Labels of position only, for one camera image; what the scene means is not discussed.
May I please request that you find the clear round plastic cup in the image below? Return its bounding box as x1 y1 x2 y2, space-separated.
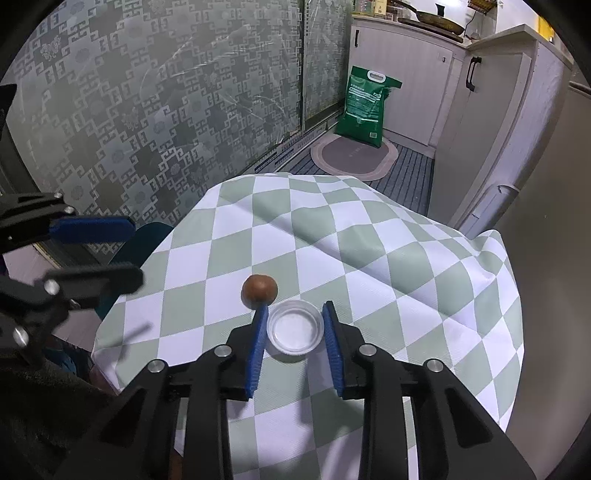
267 299 324 356

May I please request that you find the oval grey floor mat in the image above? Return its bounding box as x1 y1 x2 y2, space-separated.
310 133 399 182

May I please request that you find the round wooden board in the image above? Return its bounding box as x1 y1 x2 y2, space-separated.
397 17 465 38

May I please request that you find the beige refrigerator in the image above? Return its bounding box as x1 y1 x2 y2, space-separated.
450 80 591 444

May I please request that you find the person's dark grey clothing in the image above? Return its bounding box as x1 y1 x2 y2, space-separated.
0 355 121 480

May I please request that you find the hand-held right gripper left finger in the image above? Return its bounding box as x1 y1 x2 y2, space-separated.
60 305 271 480

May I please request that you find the frying pan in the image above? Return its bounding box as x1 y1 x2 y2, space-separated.
392 0 466 34

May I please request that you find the patterned frosted sliding door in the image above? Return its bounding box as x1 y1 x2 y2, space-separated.
302 0 354 134
0 0 306 273

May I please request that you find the green white checkered tablecloth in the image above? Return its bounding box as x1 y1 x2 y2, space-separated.
90 172 525 480

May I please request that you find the teal stool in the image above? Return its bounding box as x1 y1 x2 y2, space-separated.
97 222 175 324

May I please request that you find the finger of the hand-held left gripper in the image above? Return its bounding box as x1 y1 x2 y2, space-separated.
0 193 137 252
0 264 145 365

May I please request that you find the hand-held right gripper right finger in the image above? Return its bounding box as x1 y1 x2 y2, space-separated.
322 301 539 480

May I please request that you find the striped dark floor mat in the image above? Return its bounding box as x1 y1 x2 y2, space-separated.
252 129 435 217

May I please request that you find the green rice bag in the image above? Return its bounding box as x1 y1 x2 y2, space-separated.
333 65 403 148

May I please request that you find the white kitchen cabinet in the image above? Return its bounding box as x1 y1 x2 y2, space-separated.
348 16 467 149
427 23 571 232

